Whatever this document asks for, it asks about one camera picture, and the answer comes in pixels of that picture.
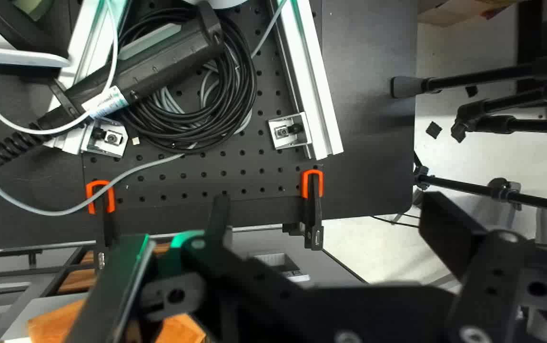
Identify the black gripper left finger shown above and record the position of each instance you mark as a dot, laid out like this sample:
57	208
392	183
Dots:
116	286

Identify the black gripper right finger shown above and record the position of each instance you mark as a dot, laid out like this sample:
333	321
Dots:
491	286

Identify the black tripod stand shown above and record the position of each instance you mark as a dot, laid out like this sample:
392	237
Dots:
501	189
474	77

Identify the black perforated table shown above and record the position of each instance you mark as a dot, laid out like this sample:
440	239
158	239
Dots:
360	96

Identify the black plug with strain relief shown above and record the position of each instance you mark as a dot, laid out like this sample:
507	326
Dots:
158	58

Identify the metal corner bracket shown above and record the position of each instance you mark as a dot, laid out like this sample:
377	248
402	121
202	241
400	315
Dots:
289	130
105	136

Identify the aluminium extrusion rail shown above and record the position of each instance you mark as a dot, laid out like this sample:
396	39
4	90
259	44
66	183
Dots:
87	39
312	77

